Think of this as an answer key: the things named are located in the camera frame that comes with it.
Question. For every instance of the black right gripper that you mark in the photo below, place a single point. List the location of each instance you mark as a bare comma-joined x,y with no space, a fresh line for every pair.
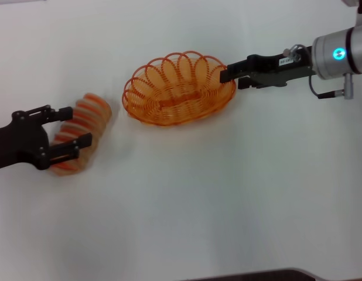
274,70

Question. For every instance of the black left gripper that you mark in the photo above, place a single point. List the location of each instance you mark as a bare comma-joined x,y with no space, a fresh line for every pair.
20,143

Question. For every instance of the orange and cream striped bread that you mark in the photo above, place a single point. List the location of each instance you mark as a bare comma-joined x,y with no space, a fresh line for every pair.
93,114

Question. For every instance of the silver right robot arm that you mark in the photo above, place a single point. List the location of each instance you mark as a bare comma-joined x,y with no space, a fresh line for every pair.
345,49

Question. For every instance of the dark brown robot base edge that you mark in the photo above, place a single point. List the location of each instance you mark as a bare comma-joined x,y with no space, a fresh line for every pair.
286,276

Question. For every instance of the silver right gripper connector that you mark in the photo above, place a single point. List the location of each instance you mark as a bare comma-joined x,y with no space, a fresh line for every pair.
292,52

